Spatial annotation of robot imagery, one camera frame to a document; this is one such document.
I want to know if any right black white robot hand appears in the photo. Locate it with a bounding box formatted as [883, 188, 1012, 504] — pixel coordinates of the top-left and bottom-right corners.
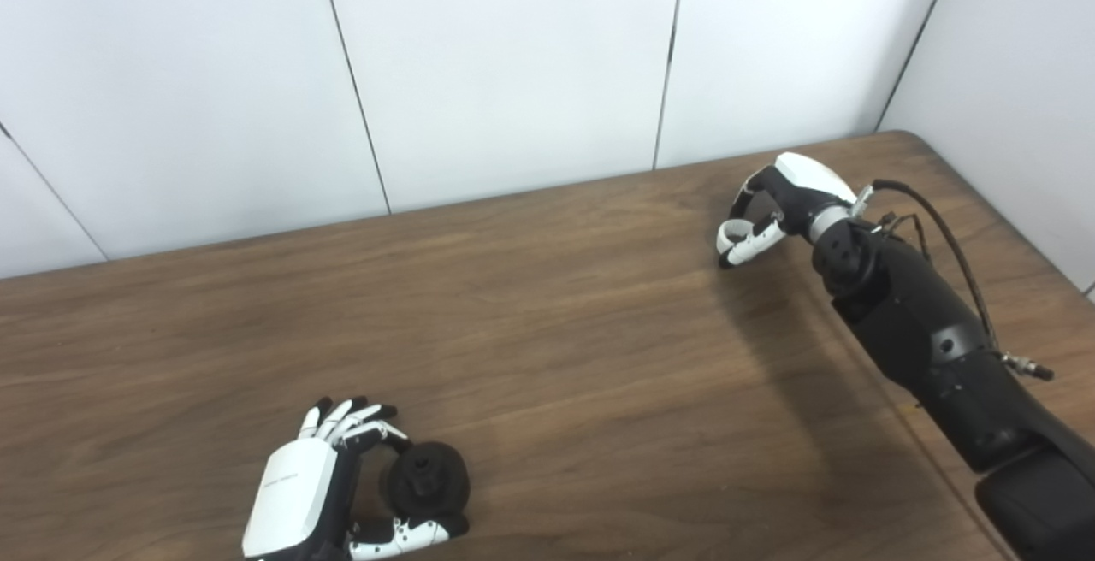
[716, 151, 859, 269]

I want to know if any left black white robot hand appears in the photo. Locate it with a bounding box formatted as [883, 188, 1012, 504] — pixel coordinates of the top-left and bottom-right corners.
[241, 396, 470, 561]

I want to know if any white ring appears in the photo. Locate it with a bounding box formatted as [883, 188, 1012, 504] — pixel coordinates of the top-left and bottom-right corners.
[717, 219, 755, 259]

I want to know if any round black part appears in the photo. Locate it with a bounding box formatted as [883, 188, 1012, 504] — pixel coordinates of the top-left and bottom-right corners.
[385, 441, 471, 519]

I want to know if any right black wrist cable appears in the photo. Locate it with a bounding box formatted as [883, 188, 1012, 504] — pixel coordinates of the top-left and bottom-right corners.
[855, 179, 1055, 382]

